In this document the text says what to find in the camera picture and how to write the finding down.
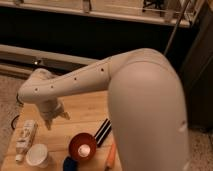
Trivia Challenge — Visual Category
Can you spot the red bowl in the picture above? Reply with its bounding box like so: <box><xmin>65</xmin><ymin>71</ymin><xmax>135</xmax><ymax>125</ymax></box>
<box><xmin>68</xmin><ymin>133</ymin><xmax>97</xmax><ymax>163</ymax></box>

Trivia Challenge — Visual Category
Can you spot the white paper cup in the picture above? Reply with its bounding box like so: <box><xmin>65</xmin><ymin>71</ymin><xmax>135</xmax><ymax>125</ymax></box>
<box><xmin>26</xmin><ymin>144</ymin><xmax>49</xmax><ymax>168</ymax></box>

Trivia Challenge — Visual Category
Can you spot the orange carrot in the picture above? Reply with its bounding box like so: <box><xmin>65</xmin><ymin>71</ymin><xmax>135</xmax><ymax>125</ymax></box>
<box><xmin>104</xmin><ymin>143</ymin><xmax>116</xmax><ymax>171</ymax></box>

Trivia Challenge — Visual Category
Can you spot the black cable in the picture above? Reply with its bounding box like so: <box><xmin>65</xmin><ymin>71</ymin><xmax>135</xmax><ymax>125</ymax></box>
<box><xmin>10</xmin><ymin>93</ymin><xmax>24</xmax><ymax>131</ymax></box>

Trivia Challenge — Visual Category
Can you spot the metal pole stand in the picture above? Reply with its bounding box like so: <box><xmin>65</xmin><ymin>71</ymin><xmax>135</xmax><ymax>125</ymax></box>
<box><xmin>164</xmin><ymin>0</ymin><xmax>190</xmax><ymax>56</ymax></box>

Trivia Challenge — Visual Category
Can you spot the black striped rectangular block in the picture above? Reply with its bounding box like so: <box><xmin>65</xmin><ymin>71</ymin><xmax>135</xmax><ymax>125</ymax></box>
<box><xmin>94</xmin><ymin>118</ymin><xmax>111</xmax><ymax>147</ymax></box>

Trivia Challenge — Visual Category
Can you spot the white egg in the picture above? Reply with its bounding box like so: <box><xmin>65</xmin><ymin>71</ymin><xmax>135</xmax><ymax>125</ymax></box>
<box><xmin>78</xmin><ymin>144</ymin><xmax>90</xmax><ymax>157</ymax></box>

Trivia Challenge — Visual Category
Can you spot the white plastic bottle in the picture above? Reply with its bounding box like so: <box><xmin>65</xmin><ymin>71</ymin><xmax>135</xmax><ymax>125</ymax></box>
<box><xmin>15</xmin><ymin>120</ymin><xmax>38</xmax><ymax>163</ymax></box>

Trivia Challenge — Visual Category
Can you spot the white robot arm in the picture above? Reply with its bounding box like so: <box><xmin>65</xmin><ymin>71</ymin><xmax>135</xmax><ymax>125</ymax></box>
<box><xmin>18</xmin><ymin>48</ymin><xmax>190</xmax><ymax>171</ymax></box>

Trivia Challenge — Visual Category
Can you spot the blue round object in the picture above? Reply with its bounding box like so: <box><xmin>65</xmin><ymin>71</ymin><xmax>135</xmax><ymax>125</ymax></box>
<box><xmin>63</xmin><ymin>157</ymin><xmax>78</xmax><ymax>171</ymax></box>

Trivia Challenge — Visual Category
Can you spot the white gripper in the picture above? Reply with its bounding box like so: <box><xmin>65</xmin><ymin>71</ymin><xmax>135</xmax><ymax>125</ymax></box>
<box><xmin>38</xmin><ymin>99</ymin><xmax>70</xmax><ymax>130</ymax></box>

